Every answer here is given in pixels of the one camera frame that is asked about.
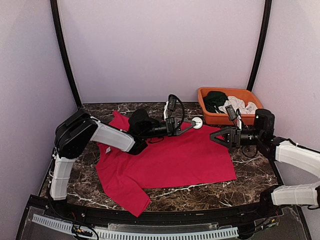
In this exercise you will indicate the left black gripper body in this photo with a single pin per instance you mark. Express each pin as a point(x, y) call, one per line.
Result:
point(171, 130)

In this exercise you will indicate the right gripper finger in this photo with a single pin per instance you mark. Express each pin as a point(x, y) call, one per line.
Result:
point(220, 134)
point(220, 141)

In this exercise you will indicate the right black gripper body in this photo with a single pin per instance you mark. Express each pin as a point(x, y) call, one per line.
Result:
point(237, 141)

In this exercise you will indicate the red t-shirt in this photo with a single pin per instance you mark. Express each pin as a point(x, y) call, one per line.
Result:
point(178, 161)

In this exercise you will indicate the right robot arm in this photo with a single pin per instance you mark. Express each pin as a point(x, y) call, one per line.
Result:
point(278, 149)

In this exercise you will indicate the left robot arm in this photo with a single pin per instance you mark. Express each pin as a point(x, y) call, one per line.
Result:
point(73, 135)

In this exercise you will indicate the dark green garment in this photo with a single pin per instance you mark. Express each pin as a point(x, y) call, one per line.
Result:
point(214, 100)

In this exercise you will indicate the white garment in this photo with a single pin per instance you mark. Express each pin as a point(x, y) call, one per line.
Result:
point(238, 104)

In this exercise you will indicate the orange plastic basin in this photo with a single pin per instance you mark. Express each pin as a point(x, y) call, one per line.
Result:
point(222, 118)

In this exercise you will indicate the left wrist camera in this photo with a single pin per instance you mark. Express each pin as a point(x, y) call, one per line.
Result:
point(170, 106)

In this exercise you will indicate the black front rail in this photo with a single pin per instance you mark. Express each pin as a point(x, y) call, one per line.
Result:
point(239, 215)

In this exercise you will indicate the white slotted cable duct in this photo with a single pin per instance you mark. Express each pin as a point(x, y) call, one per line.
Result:
point(115, 231)

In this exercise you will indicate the right black frame post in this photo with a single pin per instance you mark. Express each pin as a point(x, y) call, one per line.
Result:
point(260, 44)

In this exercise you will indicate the black frame post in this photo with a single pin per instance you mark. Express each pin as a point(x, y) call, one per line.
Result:
point(260, 44)
point(63, 52)

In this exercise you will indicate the left black frame post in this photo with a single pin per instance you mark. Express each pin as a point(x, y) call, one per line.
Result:
point(63, 52)

